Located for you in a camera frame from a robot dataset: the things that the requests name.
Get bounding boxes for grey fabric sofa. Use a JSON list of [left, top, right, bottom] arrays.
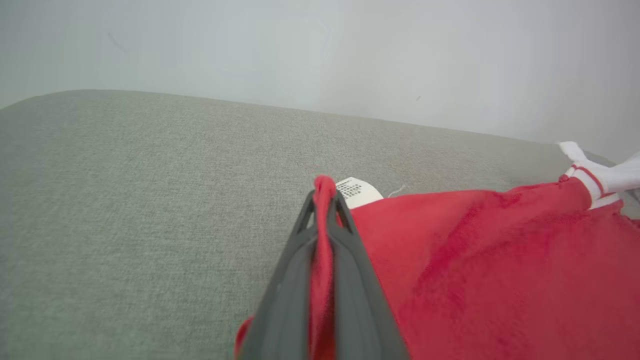
[[0, 89, 640, 360]]

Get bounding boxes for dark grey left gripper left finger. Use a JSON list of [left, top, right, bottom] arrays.
[[238, 191, 318, 360]]

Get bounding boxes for red shorts with white stripes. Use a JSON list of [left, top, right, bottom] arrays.
[[233, 141, 640, 360]]

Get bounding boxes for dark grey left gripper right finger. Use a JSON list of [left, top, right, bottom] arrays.
[[331, 191, 412, 360]]

